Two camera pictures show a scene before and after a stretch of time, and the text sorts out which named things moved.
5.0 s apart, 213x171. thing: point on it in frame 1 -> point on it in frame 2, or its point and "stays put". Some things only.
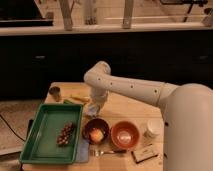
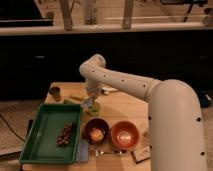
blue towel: (83, 151) -> (87, 103)
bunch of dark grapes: (66, 134) stays put
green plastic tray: (41, 144) stays put
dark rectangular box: (144, 153) stays put
